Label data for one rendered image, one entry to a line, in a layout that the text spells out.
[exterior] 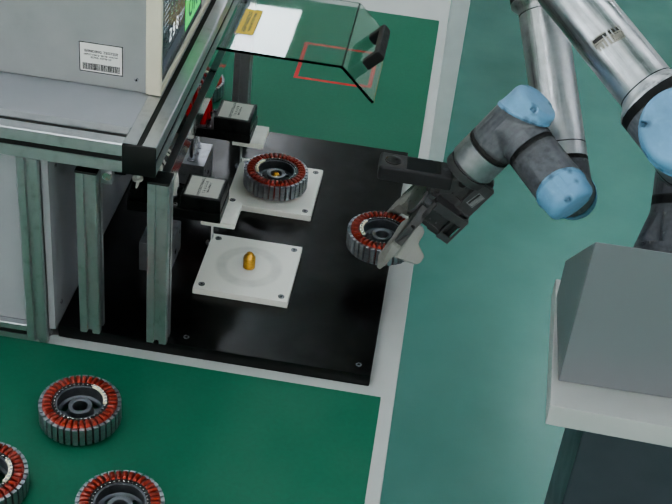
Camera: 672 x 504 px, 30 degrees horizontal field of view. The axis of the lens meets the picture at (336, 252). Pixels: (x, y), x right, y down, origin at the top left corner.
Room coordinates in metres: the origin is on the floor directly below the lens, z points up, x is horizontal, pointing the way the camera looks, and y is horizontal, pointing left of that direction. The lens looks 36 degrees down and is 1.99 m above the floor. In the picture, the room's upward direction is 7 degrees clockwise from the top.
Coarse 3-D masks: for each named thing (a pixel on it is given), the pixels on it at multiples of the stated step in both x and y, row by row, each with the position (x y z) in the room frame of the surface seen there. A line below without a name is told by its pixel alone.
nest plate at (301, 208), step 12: (240, 168) 1.88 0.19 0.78; (240, 180) 1.84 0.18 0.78; (312, 180) 1.87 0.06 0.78; (240, 192) 1.81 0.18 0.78; (312, 192) 1.83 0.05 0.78; (252, 204) 1.77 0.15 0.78; (264, 204) 1.78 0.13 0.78; (276, 204) 1.78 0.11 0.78; (288, 204) 1.79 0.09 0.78; (300, 204) 1.79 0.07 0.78; (312, 204) 1.79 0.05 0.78; (288, 216) 1.76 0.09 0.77; (300, 216) 1.76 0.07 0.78
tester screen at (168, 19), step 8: (168, 0) 1.57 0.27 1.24; (176, 0) 1.61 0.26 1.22; (184, 0) 1.66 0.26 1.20; (168, 8) 1.57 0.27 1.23; (176, 8) 1.61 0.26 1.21; (184, 8) 1.67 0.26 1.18; (168, 16) 1.57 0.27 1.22; (176, 16) 1.62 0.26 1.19; (184, 16) 1.67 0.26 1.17; (168, 24) 1.57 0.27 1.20; (184, 24) 1.67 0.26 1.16; (168, 32) 1.57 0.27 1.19; (176, 32) 1.62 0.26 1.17; (184, 32) 1.67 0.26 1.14; (168, 40) 1.57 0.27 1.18; (168, 48) 1.57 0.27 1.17; (176, 48) 1.62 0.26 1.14; (168, 64) 1.57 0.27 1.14
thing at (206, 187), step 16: (192, 176) 1.63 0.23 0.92; (208, 176) 1.63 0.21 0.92; (144, 192) 1.60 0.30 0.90; (192, 192) 1.58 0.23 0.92; (208, 192) 1.59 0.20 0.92; (224, 192) 1.60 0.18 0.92; (128, 208) 1.57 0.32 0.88; (144, 208) 1.57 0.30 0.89; (176, 208) 1.57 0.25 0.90; (192, 208) 1.57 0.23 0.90; (208, 208) 1.57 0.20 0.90; (224, 208) 1.60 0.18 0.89; (240, 208) 1.62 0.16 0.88; (208, 224) 1.57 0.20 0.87; (224, 224) 1.57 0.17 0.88
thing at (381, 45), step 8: (384, 24) 1.94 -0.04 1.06; (376, 32) 1.93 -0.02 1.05; (384, 32) 1.91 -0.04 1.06; (376, 40) 1.93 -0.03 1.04; (384, 40) 1.89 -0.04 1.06; (376, 48) 1.85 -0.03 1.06; (384, 48) 1.87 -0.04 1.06; (368, 56) 1.84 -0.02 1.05; (376, 56) 1.83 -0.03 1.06; (384, 56) 1.84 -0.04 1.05; (368, 64) 1.84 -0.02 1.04; (376, 64) 1.83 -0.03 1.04
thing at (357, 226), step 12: (360, 216) 1.67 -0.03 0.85; (372, 216) 1.67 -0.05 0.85; (384, 216) 1.68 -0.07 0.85; (396, 216) 1.68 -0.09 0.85; (348, 228) 1.64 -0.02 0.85; (360, 228) 1.63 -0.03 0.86; (372, 228) 1.67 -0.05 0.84; (384, 228) 1.67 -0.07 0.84; (396, 228) 1.66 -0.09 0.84; (348, 240) 1.62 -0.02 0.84; (360, 240) 1.60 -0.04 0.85; (372, 240) 1.61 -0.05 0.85; (384, 240) 1.62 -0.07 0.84; (360, 252) 1.59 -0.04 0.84; (372, 252) 1.58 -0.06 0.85; (396, 264) 1.59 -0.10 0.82
